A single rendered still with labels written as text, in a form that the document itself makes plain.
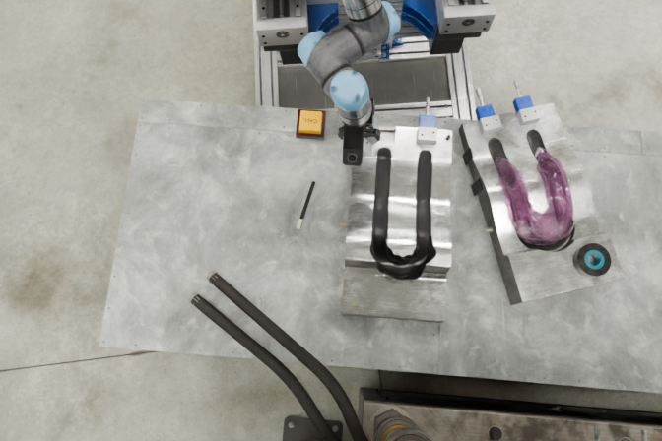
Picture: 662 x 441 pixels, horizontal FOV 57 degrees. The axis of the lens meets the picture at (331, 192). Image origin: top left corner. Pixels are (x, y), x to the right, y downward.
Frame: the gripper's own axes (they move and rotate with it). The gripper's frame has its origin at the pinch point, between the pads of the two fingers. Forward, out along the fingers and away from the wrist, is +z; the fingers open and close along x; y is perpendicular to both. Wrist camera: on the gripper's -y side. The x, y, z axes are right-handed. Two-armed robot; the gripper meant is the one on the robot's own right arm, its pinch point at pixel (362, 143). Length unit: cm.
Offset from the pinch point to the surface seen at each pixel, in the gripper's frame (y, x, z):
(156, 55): 61, 102, 90
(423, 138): 3.1, -15.5, 4.6
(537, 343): -47, -47, 15
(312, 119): 9.0, 15.1, 10.1
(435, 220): -18.2, -19.7, 4.7
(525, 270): -29, -42, 5
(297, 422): -86, 25, 85
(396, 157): -1.7, -8.8, 6.3
